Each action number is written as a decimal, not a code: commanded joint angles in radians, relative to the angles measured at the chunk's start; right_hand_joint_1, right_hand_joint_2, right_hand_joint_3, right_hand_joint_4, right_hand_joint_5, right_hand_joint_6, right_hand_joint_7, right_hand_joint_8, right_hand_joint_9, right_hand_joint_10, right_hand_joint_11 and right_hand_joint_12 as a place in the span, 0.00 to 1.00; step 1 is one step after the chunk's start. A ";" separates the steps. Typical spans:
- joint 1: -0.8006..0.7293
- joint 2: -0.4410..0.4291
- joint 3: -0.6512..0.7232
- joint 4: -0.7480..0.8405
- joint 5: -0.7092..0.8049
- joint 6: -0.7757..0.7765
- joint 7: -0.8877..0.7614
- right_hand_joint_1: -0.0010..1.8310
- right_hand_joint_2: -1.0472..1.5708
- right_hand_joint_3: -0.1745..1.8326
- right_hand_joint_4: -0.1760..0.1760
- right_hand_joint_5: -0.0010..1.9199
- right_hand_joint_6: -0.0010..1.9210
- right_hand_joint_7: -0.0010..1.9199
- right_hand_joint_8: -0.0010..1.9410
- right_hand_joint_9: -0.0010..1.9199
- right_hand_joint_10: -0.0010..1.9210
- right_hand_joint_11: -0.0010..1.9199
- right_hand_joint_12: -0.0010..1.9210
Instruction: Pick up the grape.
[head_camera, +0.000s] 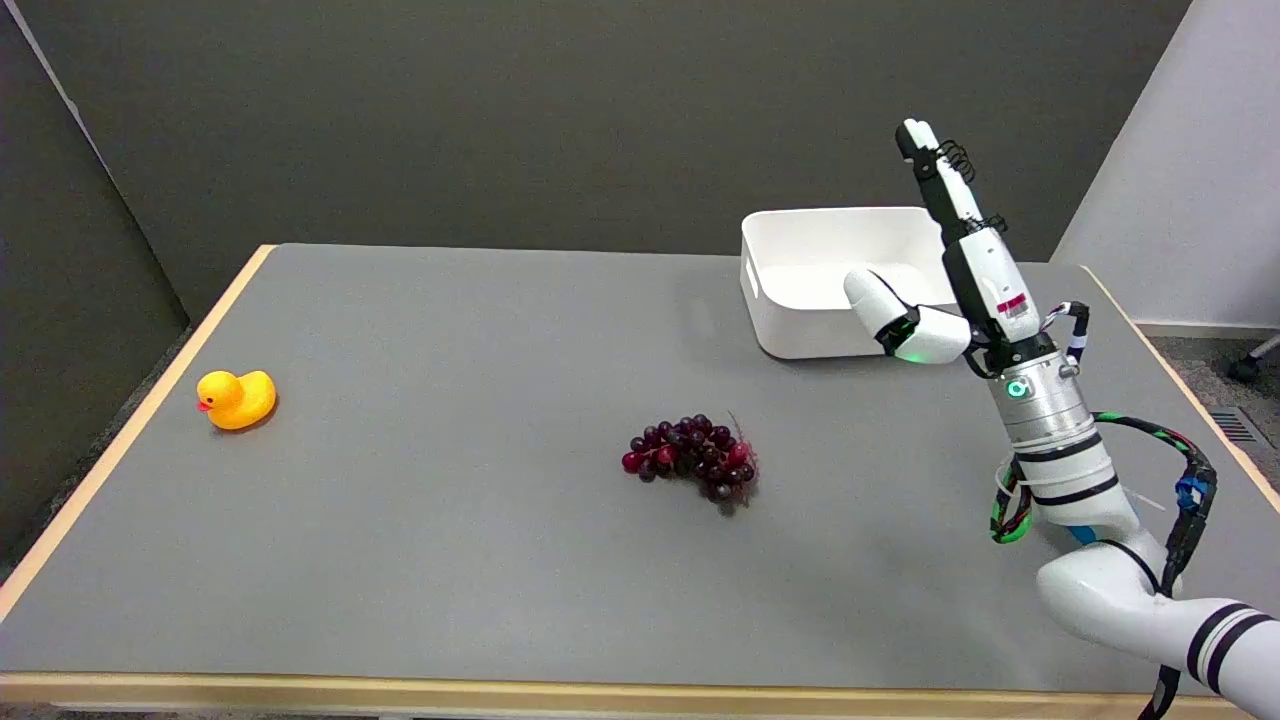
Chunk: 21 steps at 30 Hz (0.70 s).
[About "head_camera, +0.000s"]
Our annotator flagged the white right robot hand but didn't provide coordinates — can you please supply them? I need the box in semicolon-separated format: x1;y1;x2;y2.
843;118;1058;379

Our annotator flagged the purple grape bunch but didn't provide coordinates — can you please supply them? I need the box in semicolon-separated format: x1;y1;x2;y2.
621;412;759;504

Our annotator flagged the white plastic bin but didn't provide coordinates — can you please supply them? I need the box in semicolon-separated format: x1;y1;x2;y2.
740;206;967;361

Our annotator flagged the yellow rubber duck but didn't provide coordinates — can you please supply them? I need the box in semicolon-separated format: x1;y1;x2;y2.
195;369;278;432

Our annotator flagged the floor vent grille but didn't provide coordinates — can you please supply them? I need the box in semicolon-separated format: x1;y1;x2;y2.
1208;406;1267;448

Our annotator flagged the black chair caster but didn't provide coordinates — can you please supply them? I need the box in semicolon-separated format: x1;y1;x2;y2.
1227;336;1280;383

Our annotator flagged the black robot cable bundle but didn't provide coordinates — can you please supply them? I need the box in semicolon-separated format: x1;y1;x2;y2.
990;303;1219;720

